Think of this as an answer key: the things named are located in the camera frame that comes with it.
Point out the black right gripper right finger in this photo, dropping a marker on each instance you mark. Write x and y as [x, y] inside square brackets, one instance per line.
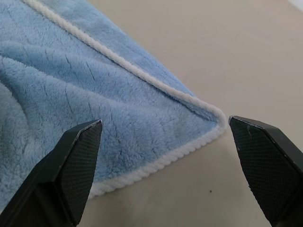
[270, 170]

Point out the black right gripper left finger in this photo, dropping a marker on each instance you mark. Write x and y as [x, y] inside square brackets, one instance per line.
[59, 179]

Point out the light blue fluffy towel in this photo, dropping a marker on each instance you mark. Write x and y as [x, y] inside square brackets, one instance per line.
[71, 94]

